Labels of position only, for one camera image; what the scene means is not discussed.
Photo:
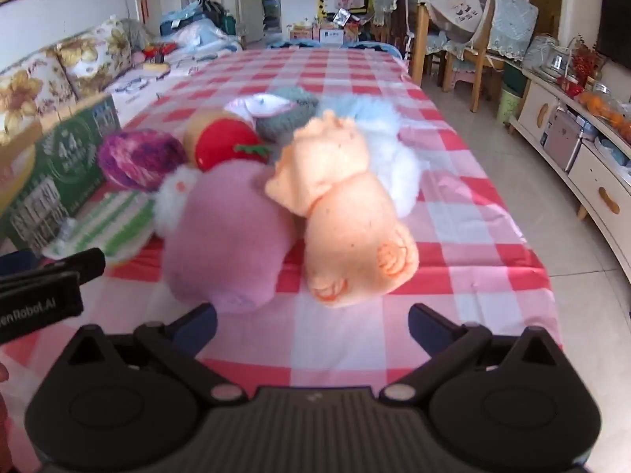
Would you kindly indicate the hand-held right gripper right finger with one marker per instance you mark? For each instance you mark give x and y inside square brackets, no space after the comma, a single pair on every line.
[425,327]

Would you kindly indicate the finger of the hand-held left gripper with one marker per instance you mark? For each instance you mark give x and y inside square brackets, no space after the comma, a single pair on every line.
[84,263]

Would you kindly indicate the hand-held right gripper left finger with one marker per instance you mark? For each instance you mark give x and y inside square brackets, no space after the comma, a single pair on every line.
[199,327]

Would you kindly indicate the green striped towel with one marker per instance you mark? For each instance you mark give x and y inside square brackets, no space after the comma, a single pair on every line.
[113,226]

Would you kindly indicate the pink plush toy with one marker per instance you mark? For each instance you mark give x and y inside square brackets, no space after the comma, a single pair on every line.
[222,236]

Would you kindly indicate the cardboard box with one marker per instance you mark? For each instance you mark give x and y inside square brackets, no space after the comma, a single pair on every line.
[49,172]

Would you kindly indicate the orange pig plush toy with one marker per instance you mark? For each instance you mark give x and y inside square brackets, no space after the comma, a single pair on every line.
[345,226]

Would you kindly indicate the white blue fluffy plush toy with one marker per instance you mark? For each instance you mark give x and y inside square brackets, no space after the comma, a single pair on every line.
[394,167]

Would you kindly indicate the person's left hand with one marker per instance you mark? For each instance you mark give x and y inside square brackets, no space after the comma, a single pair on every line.
[4,423]

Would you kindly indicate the purple pink knitted hat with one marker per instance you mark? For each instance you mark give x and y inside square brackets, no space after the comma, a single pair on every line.
[140,157]

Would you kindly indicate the floral cushion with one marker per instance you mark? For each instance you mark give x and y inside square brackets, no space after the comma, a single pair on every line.
[29,93]
[93,56]

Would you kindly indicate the brown red plush toy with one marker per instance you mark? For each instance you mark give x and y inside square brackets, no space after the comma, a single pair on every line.
[222,145]

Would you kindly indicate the sofa with cartoon cover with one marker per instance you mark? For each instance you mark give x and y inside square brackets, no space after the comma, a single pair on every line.
[138,81]

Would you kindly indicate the white low cabinet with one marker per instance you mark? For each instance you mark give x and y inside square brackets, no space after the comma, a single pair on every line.
[591,177]

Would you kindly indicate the red box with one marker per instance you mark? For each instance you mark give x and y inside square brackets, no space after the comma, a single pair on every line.
[157,51]

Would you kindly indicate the white pink cloth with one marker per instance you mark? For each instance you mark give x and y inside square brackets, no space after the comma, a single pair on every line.
[256,104]

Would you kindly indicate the green waste bin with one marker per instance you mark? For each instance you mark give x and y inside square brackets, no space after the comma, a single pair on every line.
[508,106]

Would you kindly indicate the red checkered tablecloth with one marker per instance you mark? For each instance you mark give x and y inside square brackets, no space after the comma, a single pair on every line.
[345,74]

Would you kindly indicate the green thermos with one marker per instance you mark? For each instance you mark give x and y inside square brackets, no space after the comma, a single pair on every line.
[229,24]

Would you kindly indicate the bag of oranges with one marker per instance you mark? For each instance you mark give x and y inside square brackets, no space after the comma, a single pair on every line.
[609,113]

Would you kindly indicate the blue plastic stool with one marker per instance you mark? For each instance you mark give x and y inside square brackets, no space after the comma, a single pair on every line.
[369,48]

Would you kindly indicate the wooden dining table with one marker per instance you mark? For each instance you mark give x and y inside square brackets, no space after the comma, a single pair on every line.
[420,34]

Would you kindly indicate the red artificial flowers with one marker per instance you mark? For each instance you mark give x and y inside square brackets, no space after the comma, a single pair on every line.
[586,61]

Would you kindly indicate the wooden dining chair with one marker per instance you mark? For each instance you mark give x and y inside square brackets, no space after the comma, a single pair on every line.
[507,24]

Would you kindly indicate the white printed cloth bag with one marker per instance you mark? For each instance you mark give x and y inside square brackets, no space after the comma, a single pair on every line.
[461,7]

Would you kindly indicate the black television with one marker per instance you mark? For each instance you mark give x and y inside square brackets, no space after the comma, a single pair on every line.
[616,10]

